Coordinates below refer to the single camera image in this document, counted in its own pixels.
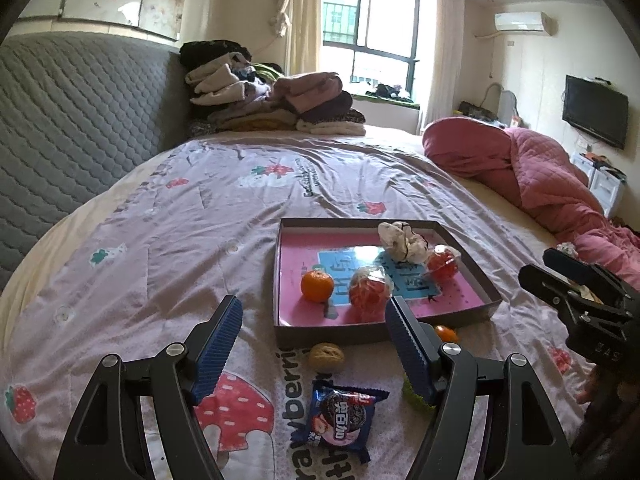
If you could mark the pink quilted blanket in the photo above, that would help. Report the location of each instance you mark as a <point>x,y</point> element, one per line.
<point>534,173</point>

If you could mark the white air conditioner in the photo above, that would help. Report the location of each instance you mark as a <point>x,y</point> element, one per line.
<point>529,21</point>

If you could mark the pile of folded clothes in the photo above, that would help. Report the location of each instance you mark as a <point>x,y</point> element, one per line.
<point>229,92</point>

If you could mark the white drawer cabinet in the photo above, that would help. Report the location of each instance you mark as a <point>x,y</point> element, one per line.
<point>605,183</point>

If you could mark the grey quilted headboard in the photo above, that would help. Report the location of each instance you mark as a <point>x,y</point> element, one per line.
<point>79,111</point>

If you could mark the cream left curtain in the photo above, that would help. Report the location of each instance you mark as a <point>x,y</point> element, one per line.
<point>299,23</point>

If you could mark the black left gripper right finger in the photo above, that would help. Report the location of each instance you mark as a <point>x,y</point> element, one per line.
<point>523,438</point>

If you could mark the cream spotted cloth pouch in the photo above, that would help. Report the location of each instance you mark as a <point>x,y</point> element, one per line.
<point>401,243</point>

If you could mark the blue oreo cookie packet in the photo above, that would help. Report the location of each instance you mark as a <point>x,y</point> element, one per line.
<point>340,418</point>

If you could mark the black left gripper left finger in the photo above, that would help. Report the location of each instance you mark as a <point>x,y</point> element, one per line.
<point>105,439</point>

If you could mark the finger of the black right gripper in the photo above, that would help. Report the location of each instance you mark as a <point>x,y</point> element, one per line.
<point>564,298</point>
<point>565,259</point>

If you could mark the black wall television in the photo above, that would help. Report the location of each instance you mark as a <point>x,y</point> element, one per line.
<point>596,109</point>

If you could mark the brown tray with pink book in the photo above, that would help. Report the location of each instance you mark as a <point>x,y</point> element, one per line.
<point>333,277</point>

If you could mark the brown walnut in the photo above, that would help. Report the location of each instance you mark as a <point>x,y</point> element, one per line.
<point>326,358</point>

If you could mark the orange mandarin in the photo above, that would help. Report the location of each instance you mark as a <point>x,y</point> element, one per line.
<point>317,286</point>
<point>446,334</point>

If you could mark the white right curtain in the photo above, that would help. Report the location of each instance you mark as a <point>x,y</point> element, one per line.
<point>447,61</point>

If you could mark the small toys by blanket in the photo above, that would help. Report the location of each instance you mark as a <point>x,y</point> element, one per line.
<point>568,249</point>

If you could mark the window with dark frame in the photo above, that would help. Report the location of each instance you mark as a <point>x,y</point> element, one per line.
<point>372,43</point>

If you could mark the red snack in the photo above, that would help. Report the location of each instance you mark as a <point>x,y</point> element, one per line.
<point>369,290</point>

